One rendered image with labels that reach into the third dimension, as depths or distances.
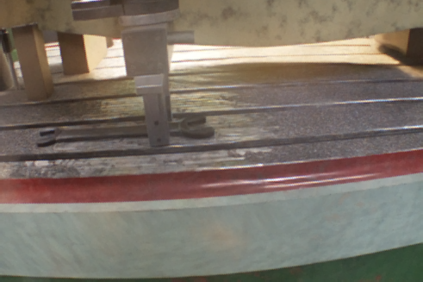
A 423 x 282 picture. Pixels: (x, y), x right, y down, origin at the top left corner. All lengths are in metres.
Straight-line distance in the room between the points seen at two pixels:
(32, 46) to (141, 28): 0.34
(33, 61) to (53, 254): 0.38
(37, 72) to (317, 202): 0.54
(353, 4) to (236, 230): 0.40
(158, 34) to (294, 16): 0.26
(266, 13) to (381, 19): 0.20
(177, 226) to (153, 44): 0.19
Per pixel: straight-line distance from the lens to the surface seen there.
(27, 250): 0.42
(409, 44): 0.91
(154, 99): 0.38
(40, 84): 0.67
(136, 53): 0.36
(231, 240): 0.36
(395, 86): 0.68
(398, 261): 0.54
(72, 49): 0.79
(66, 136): 0.48
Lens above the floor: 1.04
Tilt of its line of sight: 27 degrees down
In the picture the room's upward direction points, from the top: 3 degrees counter-clockwise
